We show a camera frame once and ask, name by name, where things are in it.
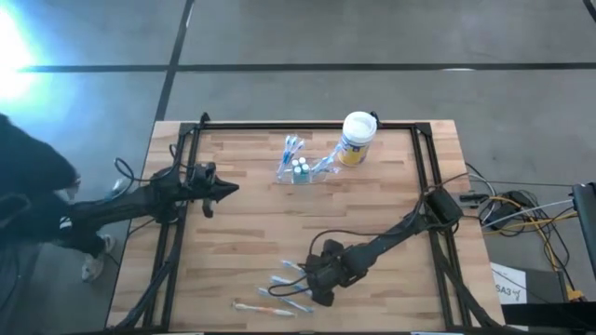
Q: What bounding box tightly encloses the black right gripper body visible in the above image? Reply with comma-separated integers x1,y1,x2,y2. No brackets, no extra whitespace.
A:
314,238,356,308

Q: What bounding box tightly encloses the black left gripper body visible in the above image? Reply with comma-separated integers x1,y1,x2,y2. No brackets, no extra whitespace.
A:
183,161,220,219

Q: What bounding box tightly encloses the orange wrapped toothbrush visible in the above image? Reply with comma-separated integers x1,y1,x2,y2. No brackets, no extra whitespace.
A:
231,301,297,318

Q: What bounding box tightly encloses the clear acrylic organizer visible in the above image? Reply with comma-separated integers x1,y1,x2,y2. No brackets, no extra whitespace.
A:
277,163,328,186

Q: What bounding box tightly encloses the yellow Lysol wipes canister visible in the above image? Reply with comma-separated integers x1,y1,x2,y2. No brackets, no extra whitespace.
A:
336,110,378,168

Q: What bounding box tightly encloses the person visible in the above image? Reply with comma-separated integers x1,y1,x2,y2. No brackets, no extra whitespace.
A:
0,113,116,284

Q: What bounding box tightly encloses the white paper sheet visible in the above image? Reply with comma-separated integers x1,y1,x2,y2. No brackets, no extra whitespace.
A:
490,261,528,306

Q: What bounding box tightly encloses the black power adapter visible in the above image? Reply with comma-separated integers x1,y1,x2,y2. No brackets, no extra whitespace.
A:
486,189,536,232

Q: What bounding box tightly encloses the black metal stand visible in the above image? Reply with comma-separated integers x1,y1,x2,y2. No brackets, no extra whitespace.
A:
0,241,52,335

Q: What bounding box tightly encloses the black floor case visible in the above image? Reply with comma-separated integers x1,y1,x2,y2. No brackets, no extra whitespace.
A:
500,267,596,332

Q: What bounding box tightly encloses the black screen edge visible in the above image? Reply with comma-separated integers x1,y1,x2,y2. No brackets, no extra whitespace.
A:
571,181,596,281

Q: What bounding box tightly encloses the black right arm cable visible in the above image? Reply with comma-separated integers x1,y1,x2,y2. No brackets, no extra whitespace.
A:
267,226,401,299

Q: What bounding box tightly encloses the black aluminium table frame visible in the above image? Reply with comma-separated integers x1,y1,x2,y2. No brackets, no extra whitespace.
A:
114,121,513,335

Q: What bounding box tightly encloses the white floor cable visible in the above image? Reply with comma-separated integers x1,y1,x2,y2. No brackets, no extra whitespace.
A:
481,198,575,230

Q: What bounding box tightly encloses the yellow floor cable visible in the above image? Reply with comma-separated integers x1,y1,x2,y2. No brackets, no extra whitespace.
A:
481,194,583,302

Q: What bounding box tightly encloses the yellow cable connector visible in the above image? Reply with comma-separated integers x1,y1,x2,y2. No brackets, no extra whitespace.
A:
564,284,587,303

